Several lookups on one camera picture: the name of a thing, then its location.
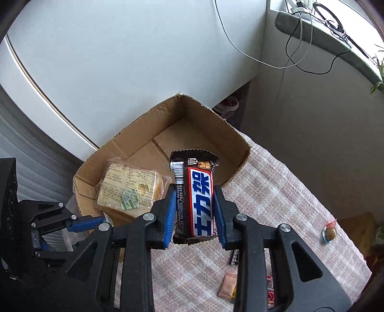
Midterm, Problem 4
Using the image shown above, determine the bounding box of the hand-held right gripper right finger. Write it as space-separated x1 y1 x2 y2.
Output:
212 184 353 312

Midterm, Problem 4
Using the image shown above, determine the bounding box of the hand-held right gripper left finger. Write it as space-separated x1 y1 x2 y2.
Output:
64 184 177 312

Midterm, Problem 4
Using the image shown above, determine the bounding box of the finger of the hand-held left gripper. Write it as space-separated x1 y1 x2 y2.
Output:
31 230 79 265
28 202 109 238

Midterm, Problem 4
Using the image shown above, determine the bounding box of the brown chocolate bar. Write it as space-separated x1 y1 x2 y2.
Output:
169 148 220 245

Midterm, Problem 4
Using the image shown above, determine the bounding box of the pink candy packet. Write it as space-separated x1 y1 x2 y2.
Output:
218 272 238 299

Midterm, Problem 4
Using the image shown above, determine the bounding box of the cardboard box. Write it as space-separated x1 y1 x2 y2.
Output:
73 94 251 238

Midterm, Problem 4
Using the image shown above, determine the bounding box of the clear-wrapped bread packet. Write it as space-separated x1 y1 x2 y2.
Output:
95 159 173 219

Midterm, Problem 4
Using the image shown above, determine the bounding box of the pink plaid blanket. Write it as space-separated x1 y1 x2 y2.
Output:
114 129 373 312

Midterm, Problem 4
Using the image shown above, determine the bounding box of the red wrapped candy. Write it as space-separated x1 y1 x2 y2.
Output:
265 275 278 309

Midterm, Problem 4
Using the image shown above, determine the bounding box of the brown jelly candy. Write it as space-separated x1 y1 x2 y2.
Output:
322 218 338 245

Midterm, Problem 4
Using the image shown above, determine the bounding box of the red and white shoe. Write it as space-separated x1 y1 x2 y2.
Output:
214 97 240 114

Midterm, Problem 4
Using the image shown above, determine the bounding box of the yellow sheet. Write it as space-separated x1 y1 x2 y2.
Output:
339 212 379 258

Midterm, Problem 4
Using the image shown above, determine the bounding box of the white cabinet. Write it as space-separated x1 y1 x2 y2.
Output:
0 0 268 151

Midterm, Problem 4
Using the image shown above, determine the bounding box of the green potted plant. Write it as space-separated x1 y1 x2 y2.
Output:
369 45 384 95

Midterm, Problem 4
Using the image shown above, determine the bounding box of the grey windowsill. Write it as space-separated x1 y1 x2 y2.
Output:
274 10 384 88

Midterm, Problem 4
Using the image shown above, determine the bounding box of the bright window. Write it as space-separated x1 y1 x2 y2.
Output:
270 0 384 60

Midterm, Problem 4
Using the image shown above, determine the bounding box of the white cable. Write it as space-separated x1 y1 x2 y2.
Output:
214 0 314 70

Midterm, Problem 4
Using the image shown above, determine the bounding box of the black cable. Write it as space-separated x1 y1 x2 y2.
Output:
285 12 352 75

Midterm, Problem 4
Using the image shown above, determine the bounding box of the black ring light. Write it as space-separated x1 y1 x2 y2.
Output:
312 2 370 58

